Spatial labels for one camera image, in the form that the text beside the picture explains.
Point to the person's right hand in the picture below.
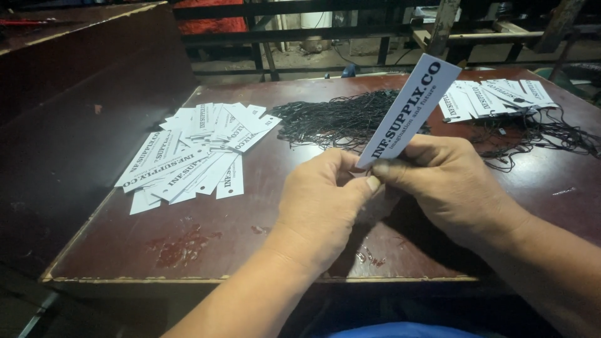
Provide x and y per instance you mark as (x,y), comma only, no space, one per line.
(446,187)

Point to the person's left hand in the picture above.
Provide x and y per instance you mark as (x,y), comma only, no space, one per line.
(319,211)

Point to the white printed paper tag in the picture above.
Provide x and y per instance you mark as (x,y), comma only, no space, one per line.
(408,109)

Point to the pile of strung white tags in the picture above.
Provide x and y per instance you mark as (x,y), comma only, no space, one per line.
(493,98)

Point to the pile of loose white tags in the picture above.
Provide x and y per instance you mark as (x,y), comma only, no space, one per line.
(197,150)

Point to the blue object behind table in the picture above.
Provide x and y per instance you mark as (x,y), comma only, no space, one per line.
(348,71)

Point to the person's blue clothing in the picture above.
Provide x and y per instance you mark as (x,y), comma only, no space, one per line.
(404,330)

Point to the wooden bench with clutter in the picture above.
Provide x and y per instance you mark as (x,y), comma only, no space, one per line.
(502,33)

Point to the red fabric bundle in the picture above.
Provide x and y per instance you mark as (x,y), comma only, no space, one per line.
(209,16)

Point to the dark wooden side table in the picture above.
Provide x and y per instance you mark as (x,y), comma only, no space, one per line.
(70,117)

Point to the black metal frame rack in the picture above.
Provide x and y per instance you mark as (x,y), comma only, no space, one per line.
(291,33)

